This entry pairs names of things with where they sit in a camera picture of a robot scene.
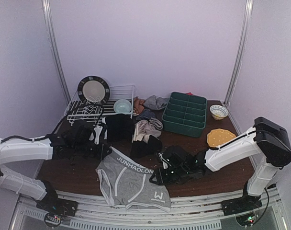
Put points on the green compartment tray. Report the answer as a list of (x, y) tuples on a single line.
[(185, 114)]

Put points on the aluminium frame post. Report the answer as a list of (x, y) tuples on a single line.
[(240, 51), (52, 38)]

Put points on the brown crumpled underwear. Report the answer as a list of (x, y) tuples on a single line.
[(138, 105)]

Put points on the black crumpled underwear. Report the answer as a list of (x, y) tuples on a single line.
[(141, 149)]

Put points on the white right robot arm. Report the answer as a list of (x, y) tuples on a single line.
[(264, 137)]

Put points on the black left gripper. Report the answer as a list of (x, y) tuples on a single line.
[(102, 140)]

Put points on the light blue bowl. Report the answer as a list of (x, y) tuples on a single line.
[(122, 106)]

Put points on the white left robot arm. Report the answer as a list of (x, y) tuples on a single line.
[(48, 147)]

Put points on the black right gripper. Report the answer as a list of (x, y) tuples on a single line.
[(163, 173)]

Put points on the grey boxer briefs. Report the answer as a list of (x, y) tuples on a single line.
[(125, 182)]

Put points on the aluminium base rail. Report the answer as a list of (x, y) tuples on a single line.
[(93, 213)]

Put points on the black rimmed plate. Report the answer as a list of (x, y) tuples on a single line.
[(93, 89)]

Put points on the blue striped underwear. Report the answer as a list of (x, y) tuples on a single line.
[(146, 114)]

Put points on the patterned white bowl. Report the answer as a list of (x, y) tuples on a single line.
[(218, 112)]

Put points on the left aluminium frame post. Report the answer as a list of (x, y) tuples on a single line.
[(52, 38)]

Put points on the right aluminium frame post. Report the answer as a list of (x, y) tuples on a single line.
[(240, 51)]

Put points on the grey crumpled underwear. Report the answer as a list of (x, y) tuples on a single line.
[(156, 103)]

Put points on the beige striped underwear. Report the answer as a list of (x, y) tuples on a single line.
[(145, 129)]

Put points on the yellow plate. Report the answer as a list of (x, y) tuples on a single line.
[(217, 137)]

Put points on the white wire dish rack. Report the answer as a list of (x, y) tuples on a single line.
[(77, 110)]

